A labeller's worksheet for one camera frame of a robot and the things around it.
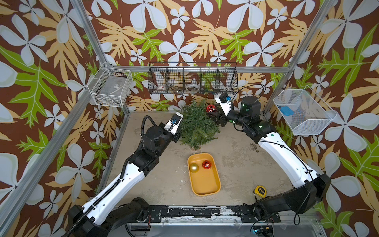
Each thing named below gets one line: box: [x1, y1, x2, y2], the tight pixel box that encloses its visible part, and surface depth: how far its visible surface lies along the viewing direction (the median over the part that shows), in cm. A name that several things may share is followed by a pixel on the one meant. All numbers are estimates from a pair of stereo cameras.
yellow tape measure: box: [254, 185, 267, 198], surface depth 82 cm
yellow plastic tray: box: [187, 152, 222, 197], surface depth 88 cm
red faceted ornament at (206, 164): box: [201, 159, 212, 170], surface depth 88 cm
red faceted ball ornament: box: [206, 104, 217, 113], surface depth 69 cm
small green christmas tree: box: [179, 99, 221, 150], surface depth 77 cm
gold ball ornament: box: [189, 162, 199, 174], surface depth 88 cm
